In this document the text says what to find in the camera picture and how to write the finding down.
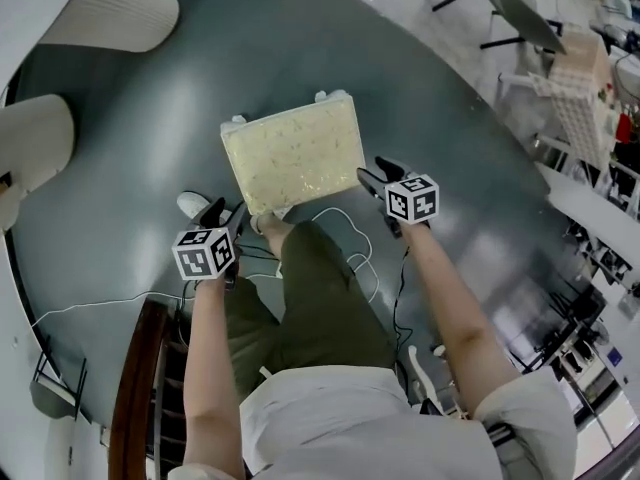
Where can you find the person's right white shoe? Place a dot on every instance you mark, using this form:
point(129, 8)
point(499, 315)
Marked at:
point(267, 220)

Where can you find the white kidney-shaped table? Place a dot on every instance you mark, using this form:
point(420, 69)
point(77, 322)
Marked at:
point(100, 13)

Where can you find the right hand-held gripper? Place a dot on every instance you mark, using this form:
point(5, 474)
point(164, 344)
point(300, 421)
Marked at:
point(412, 200)

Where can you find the grey chair black frame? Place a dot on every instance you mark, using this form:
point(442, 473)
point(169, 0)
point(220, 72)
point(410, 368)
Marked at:
point(520, 13)
point(50, 393)

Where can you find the person's white shirt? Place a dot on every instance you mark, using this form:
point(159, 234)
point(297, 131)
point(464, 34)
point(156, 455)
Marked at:
point(375, 428)

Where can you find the table with cream tablecloth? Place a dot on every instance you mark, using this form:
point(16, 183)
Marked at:
point(580, 93)

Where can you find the person's white shoe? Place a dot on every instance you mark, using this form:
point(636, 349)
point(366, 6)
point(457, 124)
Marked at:
point(267, 220)
point(192, 203)

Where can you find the person's green trousers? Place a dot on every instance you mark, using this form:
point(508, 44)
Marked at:
point(325, 308)

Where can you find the person's left white shoe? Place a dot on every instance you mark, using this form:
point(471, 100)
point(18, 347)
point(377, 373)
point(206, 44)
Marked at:
point(192, 203)

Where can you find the person's left forearm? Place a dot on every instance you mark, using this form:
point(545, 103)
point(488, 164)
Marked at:
point(210, 368)

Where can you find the white curvy-legged furniture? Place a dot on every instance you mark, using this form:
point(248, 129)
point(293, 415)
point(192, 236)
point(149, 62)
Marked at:
point(422, 373)

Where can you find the dark wooden staircase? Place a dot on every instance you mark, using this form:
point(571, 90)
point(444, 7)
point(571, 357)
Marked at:
point(135, 378)

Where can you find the red lidded white bucket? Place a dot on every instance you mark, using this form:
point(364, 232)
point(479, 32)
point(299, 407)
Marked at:
point(624, 128)

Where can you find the person's right forearm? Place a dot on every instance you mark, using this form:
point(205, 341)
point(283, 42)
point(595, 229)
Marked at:
point(450, 318)

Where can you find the person's right leg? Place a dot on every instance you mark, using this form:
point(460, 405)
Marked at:
point(275, 238)

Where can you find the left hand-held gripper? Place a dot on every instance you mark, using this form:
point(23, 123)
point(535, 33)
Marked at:
point(202, 255)

